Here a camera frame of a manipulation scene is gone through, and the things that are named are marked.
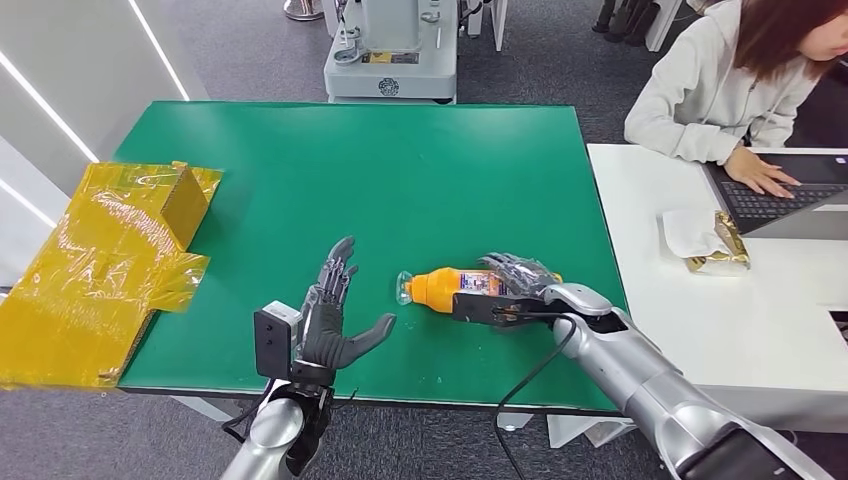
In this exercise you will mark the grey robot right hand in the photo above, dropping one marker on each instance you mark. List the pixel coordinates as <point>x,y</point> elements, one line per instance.
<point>523,275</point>

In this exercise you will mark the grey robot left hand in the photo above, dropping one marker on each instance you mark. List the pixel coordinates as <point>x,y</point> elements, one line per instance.
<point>324,338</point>

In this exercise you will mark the orange detergent bottle clear cap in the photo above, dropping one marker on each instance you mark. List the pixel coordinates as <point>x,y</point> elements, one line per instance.
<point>437,288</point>

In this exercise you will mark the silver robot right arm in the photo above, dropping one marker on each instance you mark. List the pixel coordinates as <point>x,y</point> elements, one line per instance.
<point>636,371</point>

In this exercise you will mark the white table leg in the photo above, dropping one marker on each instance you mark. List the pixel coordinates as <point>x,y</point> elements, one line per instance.
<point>513,422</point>
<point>199,407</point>

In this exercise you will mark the white paper napkin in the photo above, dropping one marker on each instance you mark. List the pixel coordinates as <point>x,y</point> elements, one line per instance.
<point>689,232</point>

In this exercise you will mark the gold foil packet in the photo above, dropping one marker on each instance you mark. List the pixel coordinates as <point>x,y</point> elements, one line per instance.
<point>732,248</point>

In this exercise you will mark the yellow taped cardboard box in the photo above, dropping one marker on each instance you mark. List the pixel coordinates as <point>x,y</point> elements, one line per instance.
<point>93,285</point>

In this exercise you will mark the grey machine base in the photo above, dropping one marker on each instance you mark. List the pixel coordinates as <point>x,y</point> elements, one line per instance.
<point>391,73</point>

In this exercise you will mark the person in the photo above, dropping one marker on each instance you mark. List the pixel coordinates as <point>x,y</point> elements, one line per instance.
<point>702,99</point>

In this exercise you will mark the person's hand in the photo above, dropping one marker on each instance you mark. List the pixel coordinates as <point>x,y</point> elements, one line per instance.
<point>755,172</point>

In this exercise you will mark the white furniture panel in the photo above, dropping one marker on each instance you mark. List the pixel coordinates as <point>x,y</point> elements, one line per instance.
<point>664,23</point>
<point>498,20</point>

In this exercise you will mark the dark grey laptop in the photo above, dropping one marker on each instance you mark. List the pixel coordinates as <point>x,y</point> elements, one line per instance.
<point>768,199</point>

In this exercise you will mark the chrome stand base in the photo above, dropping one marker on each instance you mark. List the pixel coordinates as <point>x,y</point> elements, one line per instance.
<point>303,9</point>

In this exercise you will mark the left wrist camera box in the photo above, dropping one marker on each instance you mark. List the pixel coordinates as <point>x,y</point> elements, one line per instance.
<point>268,341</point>

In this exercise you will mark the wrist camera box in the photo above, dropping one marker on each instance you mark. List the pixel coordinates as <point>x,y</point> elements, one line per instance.
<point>477,308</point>
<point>268,341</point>

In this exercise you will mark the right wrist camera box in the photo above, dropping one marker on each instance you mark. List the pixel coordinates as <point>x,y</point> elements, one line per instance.
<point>477,308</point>

